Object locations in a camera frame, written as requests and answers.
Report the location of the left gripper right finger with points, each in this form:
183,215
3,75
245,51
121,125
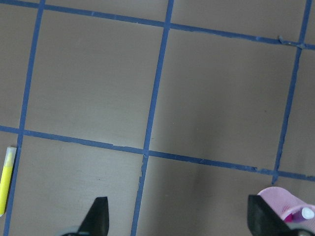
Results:
263,221

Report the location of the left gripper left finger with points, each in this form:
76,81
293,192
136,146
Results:
96,221

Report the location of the purple pen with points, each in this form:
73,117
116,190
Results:
303,214

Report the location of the pink mesh cup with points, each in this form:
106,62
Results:
285,204

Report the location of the yellow pen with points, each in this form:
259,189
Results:
5,179

